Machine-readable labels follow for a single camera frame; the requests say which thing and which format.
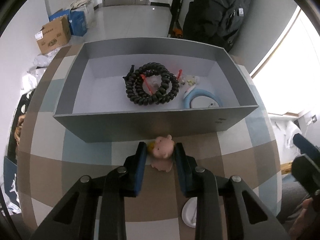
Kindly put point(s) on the person hand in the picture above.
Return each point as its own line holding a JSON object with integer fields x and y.
{"x": 304, "y": 220}

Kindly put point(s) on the white round badge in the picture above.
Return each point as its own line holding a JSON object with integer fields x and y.
{"x": 189, "y": 212}

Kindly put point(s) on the pink pig toy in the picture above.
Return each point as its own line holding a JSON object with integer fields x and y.
{"x": 161, "y": 151}

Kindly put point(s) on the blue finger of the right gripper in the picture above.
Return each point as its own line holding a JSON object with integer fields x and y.
{"x": 306, "y": 147}

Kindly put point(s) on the black coat stand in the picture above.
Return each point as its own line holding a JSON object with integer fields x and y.
{"x": 175, "y": 12}

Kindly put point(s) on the clear red keychain charm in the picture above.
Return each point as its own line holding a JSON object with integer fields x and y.
{"x": 151, "y": 83}

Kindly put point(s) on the cream tote bag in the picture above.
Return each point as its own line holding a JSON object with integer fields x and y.
{"x": 78, "y": 3}

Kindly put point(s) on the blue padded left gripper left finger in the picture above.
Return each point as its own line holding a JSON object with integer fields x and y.
{"x": 135, "y": 166}

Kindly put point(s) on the white plastic bag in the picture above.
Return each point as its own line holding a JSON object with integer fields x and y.
{"x": 32, "y": 78}

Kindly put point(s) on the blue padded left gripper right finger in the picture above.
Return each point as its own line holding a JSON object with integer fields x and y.
{"x": 185, "y": 170}

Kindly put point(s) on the grey open storage box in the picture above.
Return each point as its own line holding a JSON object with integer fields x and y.
{"x": 93, "y": 104}

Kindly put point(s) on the brown cardboard box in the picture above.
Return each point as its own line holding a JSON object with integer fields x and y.
{"x": 53, "y": 35}

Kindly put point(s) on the brown boots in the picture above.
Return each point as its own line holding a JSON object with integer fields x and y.
{"x": 18, "y": 129}

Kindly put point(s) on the black backpack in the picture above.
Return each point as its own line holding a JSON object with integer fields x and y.
{"x": 215, "y": 22}

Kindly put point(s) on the checkered table cloth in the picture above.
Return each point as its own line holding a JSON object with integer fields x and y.
{"x": 51, "y": 159}

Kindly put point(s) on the blue jordan shoe box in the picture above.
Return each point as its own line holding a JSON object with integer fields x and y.
{"x": 10, "y": 181}

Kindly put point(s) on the grey plastic parcel bag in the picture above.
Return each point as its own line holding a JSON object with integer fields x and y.
{"x": 44, "y": 60}

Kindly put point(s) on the blue cardboard box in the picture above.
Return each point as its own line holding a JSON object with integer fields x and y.
{"x": 76, "y": 19}

